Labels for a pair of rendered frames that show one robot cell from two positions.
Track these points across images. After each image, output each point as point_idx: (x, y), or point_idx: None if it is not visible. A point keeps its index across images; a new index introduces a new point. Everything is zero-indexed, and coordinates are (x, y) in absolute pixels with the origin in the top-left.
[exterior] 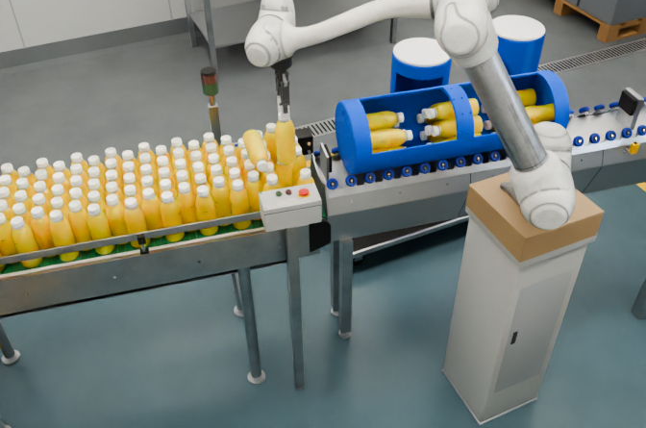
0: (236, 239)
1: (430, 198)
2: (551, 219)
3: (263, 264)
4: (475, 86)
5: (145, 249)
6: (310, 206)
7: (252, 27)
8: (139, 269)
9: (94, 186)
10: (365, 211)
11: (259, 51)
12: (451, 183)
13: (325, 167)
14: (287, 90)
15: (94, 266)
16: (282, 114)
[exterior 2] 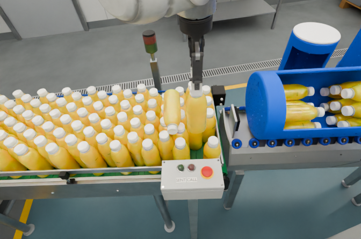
0: (145, 182)
1: (320, 163)
2: None
3: None
4: None
5: (70, 181)
6: (211, 189)
7: None
8: (71, 190)
9: (36, 123)
10: (261, 165)
11: None
12: (344, 153)
13: (232, 127)
14: (200, 65)
15: (32, 187)
16: (193, 90)
